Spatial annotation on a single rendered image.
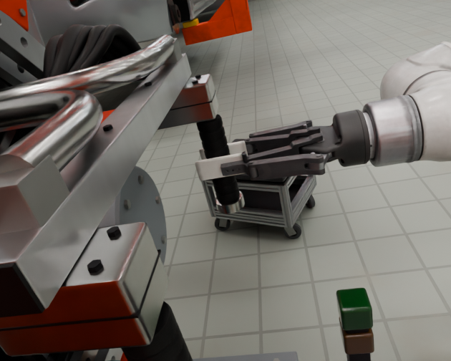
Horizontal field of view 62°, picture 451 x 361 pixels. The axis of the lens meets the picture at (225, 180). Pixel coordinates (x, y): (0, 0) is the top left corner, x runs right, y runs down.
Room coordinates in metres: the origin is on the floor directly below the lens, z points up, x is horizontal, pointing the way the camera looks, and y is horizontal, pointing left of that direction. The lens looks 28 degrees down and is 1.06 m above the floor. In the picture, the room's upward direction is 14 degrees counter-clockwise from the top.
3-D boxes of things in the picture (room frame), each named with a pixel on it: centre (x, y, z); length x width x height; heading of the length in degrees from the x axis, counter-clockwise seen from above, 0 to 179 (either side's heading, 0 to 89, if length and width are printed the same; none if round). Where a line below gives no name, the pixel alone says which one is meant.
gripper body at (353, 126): (0.47, -0.16, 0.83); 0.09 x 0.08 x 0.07; 78
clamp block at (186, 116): (0.51, 0.03, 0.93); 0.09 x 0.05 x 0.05; 78
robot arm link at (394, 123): (0.45, -0.23, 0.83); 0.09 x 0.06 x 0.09; 168
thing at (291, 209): (1.52, -0.16, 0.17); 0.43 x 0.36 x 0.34; 54
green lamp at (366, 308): (0.35, -0.12, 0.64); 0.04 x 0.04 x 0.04; 78
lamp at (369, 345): (0.35, -0.12, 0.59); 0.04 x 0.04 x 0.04; 78
